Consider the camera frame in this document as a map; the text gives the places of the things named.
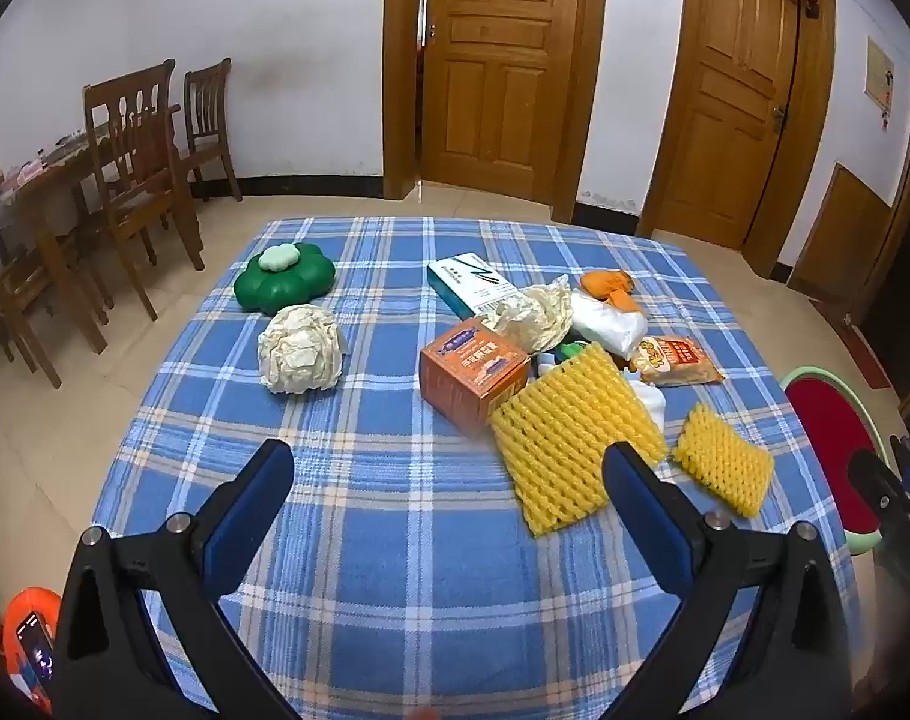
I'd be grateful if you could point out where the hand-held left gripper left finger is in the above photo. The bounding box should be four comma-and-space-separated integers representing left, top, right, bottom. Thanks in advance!
50, 439, 306, 720

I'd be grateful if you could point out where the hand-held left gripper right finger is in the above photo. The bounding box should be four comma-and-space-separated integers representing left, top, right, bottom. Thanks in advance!
601, 441, 854, 720

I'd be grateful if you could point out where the red bin with green rim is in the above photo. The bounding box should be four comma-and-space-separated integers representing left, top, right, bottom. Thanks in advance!
781, 366, 895, 557

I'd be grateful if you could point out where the small yellow foam net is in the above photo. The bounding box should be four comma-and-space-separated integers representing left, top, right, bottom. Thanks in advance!
672, 403, 776, 518

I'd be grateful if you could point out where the large yellow foam net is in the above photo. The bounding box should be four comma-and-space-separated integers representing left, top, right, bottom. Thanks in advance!
488, 342, 670, 539

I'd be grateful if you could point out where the orange snack packet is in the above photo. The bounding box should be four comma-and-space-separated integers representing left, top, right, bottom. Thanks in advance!
629, 335, 726, 389

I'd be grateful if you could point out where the white paper ball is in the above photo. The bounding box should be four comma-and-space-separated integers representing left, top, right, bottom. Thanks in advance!
258, 304, 349, 395

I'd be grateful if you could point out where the white plastic bag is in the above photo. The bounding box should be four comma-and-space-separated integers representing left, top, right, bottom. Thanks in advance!
570, 289, 649, 359

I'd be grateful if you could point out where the orange cardboard box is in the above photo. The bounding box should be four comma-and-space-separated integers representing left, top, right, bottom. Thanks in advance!
419, 317, 532, 439

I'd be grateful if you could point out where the cream plastic bag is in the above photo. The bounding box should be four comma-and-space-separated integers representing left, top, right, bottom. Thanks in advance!
482, 275, 574, 355

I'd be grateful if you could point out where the orange mesh bag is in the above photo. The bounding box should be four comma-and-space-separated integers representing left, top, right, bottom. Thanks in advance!
579, 270, 642, 314

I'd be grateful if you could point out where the white and teal box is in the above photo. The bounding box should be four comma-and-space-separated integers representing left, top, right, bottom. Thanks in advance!
426, 253, 520, 321

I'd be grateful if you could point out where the red door mat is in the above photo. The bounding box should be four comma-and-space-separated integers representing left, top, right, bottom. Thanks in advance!
807, 292, 893, 391

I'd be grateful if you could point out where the blue plaid blanket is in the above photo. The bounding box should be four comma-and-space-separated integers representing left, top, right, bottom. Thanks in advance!
89, 216, 861, 720

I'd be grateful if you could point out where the dark entrance door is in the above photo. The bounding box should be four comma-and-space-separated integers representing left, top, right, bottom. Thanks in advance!
849, 69, 910, 421

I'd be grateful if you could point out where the black smartphone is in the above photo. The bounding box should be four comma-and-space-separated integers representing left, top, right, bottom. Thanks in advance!
12, 613, 55, 687

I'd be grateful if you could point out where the low wooden cabinet door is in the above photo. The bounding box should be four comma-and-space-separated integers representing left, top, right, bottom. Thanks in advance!
789, 161, 895, 308

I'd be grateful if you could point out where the wooden chair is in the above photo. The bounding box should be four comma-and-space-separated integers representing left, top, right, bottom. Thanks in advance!
0, 232, 64, 391
181, 58, 244, 203
83, 58, 206, 322

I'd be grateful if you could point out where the wooden dining table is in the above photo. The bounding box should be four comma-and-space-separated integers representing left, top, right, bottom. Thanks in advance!
0, 103, 182, 355

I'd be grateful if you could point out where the closed wooden door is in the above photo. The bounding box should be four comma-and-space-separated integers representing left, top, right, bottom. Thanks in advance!
639, 0, 837, 278

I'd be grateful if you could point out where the ajar wooden door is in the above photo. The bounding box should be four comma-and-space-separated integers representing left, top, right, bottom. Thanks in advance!
384, 0, 610, 224

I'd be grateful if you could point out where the beige wall panel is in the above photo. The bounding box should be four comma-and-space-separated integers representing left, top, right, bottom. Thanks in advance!
865, 36, 897, 115

